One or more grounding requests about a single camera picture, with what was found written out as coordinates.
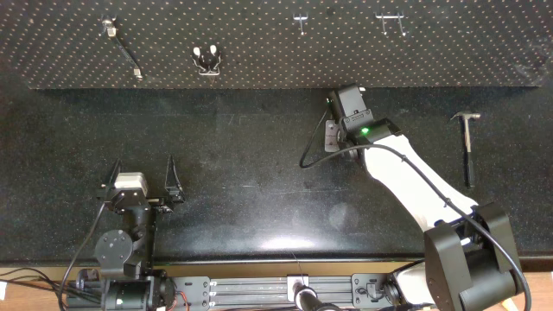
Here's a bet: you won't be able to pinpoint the wrench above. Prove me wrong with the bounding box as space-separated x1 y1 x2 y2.
102 23 143 82

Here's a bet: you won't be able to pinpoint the black pegboard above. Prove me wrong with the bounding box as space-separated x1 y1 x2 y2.
0 0 553 91

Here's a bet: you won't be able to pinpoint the mounting rail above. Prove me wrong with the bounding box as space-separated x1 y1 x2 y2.
64 261 433 311

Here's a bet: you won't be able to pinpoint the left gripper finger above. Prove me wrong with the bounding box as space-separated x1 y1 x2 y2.
101 158 123 189
164 154 185 194

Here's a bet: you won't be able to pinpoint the thin black wires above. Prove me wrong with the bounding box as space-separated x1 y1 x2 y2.
0 267 103 303

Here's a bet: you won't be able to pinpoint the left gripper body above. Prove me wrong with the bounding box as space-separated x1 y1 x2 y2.
98 185 187 214

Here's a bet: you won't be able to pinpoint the hammer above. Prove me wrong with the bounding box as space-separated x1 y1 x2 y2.
449 111 481 189

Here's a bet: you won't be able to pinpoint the pliers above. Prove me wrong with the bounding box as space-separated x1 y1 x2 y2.
191 44 223 86

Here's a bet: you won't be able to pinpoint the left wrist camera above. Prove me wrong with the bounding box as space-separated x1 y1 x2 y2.
112 171 149 191

